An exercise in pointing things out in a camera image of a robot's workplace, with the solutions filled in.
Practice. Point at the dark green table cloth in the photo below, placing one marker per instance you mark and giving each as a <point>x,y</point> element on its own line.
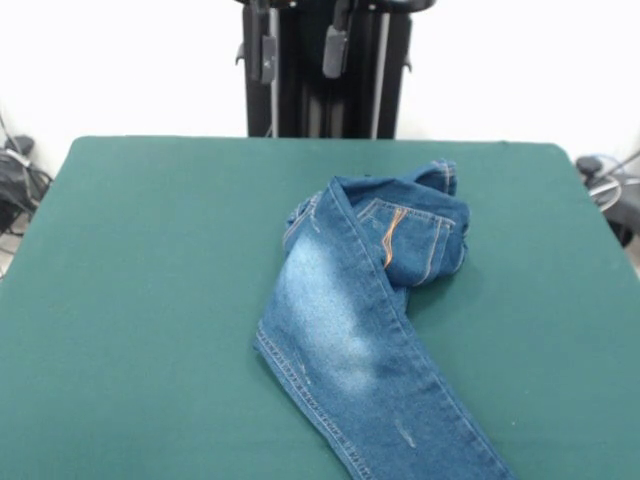
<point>125,300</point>

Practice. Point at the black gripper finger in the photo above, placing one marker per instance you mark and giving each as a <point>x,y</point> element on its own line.
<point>266,55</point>
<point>336,50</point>

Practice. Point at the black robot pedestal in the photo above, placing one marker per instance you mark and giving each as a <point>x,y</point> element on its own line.
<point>325,100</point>

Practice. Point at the blue denim jeans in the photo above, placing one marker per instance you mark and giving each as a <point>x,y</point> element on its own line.
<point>350,325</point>

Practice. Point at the grey chair base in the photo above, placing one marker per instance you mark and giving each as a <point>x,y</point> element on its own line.
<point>625,210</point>

